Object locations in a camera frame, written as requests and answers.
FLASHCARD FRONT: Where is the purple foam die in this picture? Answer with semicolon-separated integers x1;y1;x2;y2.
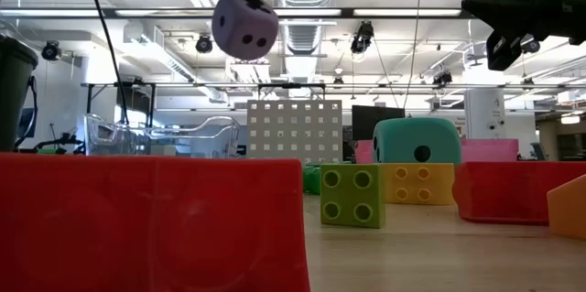
211;0;279;61

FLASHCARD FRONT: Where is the teal foam die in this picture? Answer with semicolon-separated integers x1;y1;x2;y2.
372;116;462;166

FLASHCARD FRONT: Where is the red stepped toy block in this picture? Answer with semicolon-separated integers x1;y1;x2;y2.
0;152;311;292
451;160;586;226

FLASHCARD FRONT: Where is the curved yellow toy block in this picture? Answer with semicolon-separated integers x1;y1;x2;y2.
383;162;457;206

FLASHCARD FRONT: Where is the orange toy block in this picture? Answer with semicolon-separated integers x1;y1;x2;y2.
547;173;586;241

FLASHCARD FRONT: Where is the black ceiling spotlight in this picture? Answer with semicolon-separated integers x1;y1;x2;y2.
350;20;375;55
39;39;63;62
195;34;214;54
521;38;542;55
432;70;454;87

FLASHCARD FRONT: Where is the black overhead light bar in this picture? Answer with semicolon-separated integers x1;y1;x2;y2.
0;6;477;20

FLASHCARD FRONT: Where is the white round pillar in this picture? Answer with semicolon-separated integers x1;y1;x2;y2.
463;88;507;141

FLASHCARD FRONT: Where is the white perforated bin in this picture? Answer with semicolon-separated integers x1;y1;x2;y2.
246;99;343;166

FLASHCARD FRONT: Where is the pink translucent tray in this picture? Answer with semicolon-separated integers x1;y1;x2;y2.
353;138;520;166

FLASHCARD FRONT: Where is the clear plastic bin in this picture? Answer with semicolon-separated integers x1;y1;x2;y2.
84;114;242;158

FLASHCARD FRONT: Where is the black monitor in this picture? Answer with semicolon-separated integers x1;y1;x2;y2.
351;104;407;142

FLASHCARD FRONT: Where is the lime green toy block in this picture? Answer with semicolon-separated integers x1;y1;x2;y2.
320;162;386;230

